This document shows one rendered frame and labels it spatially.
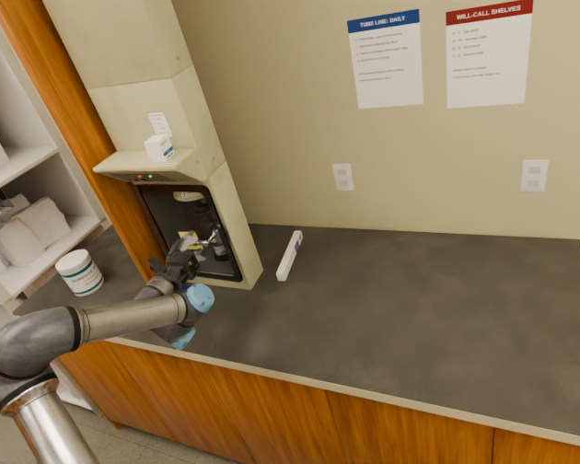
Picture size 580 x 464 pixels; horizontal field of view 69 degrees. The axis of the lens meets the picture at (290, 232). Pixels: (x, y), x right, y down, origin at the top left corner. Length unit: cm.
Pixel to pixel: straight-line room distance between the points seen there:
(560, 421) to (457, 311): 38
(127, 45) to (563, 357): 137
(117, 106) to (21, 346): 73
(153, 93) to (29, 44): 35
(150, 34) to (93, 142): 45
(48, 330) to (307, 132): 106
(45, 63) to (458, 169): 130
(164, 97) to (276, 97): 48
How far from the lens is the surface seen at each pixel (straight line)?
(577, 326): 139
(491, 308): 139
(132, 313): 104
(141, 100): 132
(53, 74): 146
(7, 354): 98
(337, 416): 144
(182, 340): 124
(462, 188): 158
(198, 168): 127
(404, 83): 144
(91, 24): 133
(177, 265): 133
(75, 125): 147
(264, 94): 161
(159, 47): 121
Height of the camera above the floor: 194
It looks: 34 degrees down
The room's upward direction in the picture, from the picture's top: 15 degrees counter-clockwise
